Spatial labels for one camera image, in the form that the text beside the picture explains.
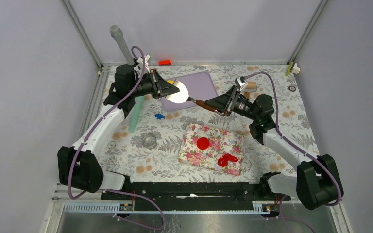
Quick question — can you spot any clear round cutter cup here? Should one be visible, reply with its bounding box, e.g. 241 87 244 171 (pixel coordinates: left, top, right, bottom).
141 133 157 150

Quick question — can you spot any orange red block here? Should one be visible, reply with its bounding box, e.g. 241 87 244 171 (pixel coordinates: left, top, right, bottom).
158 60 172 66

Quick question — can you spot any mint green rolling pin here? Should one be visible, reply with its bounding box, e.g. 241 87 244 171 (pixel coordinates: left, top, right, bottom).
129 96 145 133

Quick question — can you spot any metal dough scraper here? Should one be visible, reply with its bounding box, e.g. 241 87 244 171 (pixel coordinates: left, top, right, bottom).
165 80 215 112

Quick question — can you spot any white green clip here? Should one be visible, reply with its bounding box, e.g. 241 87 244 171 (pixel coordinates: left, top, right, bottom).
286 62 301 76

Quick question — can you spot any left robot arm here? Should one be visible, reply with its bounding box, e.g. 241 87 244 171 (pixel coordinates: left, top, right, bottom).
57 64 180 200

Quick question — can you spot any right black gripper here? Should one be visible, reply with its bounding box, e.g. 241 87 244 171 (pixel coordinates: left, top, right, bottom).
204 85 259 122

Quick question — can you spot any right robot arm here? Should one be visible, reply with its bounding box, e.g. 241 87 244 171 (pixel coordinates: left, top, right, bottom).
205 86 344 210

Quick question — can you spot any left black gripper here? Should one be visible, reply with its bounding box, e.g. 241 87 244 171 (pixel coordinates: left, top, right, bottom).
129 68 179 99

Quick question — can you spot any grey microphone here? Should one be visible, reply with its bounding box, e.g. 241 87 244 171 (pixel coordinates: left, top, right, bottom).
110 25 135 66

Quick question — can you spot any purple cable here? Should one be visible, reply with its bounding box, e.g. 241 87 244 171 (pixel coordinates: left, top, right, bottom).
67 45 167 231
244 71 344 233

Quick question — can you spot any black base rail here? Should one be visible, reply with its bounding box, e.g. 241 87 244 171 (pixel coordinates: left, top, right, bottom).
101 182 284 211

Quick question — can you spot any purple tray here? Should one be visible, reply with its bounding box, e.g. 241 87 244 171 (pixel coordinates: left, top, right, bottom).
161 71 218 112

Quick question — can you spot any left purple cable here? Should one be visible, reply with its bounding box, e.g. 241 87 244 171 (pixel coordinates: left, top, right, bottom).
67 45 167 231

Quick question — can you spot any red dough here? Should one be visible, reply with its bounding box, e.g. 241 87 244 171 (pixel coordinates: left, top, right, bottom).
196 137 210 150

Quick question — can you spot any wooden dough roller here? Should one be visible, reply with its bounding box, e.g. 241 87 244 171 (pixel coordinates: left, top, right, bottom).
244 81 257 99

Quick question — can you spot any red dough ring scrap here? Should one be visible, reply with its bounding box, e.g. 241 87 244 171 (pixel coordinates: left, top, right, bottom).
217 153 238 167

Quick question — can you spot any floral table mat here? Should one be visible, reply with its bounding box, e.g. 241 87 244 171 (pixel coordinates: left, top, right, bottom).
97 65 318 182

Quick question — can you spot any floral tray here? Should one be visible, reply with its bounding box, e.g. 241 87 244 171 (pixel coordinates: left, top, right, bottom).
178 124 245 176

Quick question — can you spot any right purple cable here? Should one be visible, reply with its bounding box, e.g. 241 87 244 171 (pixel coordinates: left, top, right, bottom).
244 71 344 233

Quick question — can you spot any blue small object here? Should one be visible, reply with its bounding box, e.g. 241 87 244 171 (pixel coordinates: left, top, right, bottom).
154 113 165 120

